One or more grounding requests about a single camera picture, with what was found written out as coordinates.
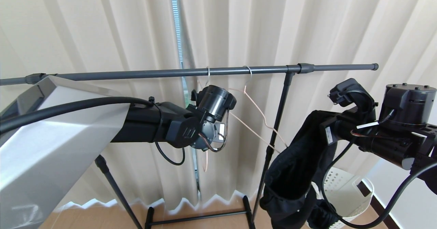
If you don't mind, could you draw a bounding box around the black garment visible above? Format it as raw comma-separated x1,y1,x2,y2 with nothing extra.
307,199,343,229
259,110,342,229

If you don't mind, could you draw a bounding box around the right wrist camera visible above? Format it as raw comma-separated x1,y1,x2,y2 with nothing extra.
328,78,379,113

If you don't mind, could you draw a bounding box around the pink clothes hanger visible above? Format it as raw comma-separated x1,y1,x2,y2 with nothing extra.
196,67,211,173
227,66,290,154

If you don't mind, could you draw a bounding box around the beige curtain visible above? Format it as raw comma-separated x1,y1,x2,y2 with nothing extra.
0,0,437,211

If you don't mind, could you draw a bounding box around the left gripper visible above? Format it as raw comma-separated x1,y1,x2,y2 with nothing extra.
195,121,227,152

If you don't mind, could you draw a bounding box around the white laundry basket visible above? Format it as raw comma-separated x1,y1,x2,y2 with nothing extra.
312,167,375,225

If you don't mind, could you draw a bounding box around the black clothes rack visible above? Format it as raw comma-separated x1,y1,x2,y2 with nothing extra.
0,63,379,229

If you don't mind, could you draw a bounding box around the black cable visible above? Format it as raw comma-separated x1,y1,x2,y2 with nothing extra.
155,141,185,166
0,97,155,134
321,137,437,229

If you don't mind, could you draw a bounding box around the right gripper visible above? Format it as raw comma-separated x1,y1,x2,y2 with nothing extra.
320,111,378,145

